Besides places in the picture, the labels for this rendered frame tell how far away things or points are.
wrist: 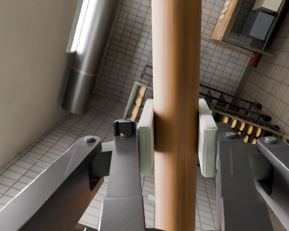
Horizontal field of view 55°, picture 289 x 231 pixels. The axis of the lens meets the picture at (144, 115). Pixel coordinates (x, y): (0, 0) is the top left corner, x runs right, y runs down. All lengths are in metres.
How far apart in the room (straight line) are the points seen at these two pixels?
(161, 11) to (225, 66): 5.14
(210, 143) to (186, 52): 0.05
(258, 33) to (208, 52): 0.99
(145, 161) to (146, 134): 0.02
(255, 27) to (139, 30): 1.93
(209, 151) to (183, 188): 0.05
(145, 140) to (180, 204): 0.07
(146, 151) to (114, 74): 5.16
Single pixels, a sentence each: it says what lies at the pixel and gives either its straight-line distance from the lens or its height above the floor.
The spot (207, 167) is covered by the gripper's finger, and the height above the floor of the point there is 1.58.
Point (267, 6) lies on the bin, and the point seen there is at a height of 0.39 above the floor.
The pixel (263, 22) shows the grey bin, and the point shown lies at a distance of 4.68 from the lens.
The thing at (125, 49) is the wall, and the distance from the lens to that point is 5.23.
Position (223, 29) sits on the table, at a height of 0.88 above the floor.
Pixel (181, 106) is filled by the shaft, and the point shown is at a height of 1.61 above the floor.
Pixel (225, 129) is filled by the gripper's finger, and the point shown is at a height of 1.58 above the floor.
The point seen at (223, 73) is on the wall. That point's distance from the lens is 5.31.
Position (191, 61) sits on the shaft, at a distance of 0.17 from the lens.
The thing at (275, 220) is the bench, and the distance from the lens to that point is 2.34.
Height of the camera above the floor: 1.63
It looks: 1 degrees down
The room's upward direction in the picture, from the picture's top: 71 degrees counter-clockwise
